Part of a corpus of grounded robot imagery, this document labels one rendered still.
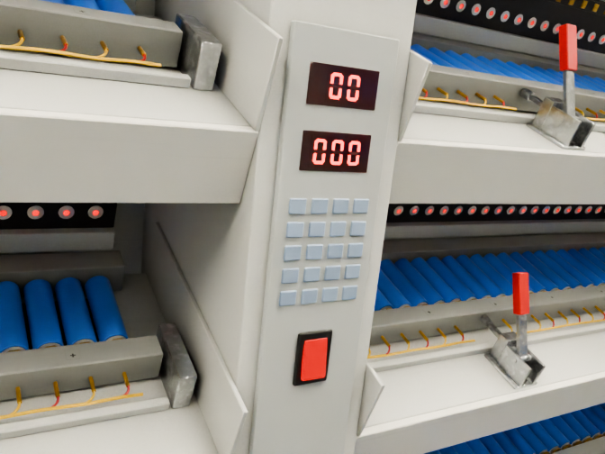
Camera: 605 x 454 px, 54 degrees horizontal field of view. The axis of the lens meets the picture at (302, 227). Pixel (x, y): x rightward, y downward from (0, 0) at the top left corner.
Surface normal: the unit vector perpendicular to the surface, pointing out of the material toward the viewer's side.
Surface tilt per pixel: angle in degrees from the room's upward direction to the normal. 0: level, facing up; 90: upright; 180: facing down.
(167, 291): 90
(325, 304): 90
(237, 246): 90
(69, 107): 21
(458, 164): 111
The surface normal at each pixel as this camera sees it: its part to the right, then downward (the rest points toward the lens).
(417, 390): 0.28, -0.83
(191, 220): -0.86, 0.02
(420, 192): 0.44, 0.56
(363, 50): 0.50, 0.23
